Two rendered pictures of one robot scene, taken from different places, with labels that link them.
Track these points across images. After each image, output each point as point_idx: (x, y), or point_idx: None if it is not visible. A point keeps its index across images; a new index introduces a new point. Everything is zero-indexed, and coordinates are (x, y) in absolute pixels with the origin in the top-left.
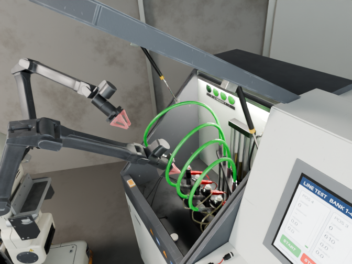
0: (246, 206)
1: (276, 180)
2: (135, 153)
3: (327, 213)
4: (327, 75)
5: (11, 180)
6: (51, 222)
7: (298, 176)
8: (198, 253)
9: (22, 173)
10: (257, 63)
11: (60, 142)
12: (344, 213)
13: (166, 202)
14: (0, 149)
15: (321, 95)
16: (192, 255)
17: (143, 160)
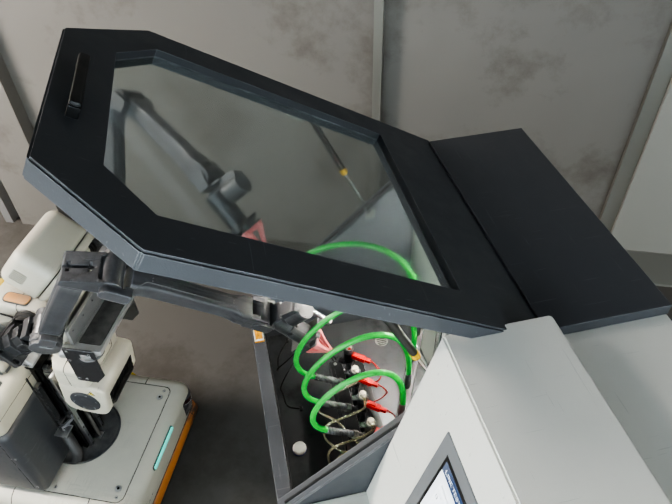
0: (391, 457)
1: (425, 446)
2: (249, 316)
3: None
4: (630, 270)
5: (63, 318)
6: (129, 355)
7: (443, 458)
8: (308, 495)
9: None
10: (528, 190)
11: (128, 295)
12: None
13: (311, 383)
14: (61, 249)
15: (544, 336)
16: (299, 495)
17: (263, 327)
